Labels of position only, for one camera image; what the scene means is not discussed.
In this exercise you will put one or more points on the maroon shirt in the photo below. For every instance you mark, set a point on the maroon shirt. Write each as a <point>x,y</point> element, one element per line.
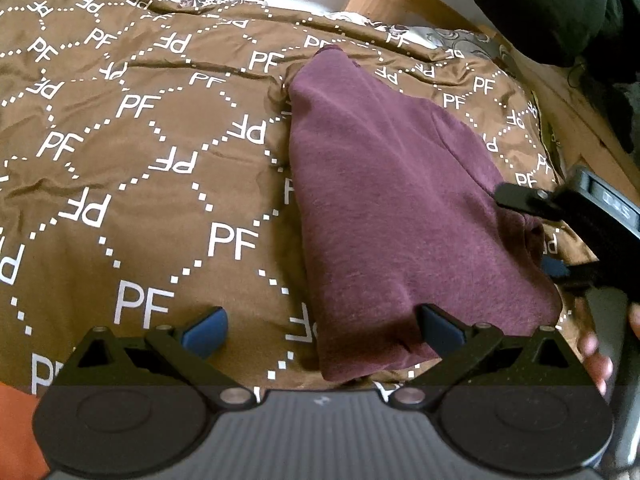
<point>400,200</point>

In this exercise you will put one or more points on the brown printed blanket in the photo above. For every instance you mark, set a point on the brown printed blanket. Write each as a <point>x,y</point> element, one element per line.
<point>125,160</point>

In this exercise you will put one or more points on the black cloth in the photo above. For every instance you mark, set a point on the black cloth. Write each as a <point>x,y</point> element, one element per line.
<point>550,10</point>

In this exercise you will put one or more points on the orange cloth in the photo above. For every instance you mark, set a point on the orange cloth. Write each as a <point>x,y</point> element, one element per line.
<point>20,435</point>

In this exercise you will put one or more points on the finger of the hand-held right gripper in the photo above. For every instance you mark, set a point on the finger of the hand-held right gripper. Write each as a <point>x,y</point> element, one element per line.
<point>525,200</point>
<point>555,267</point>

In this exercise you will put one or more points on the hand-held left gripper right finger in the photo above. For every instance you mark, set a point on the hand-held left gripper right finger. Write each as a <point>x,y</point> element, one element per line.
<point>440,329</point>

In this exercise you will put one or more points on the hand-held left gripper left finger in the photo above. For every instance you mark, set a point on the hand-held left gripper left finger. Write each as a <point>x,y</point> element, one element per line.
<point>207,332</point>

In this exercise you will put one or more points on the person's right hand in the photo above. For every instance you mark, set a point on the person's right hand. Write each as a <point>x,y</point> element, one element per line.
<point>596,360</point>

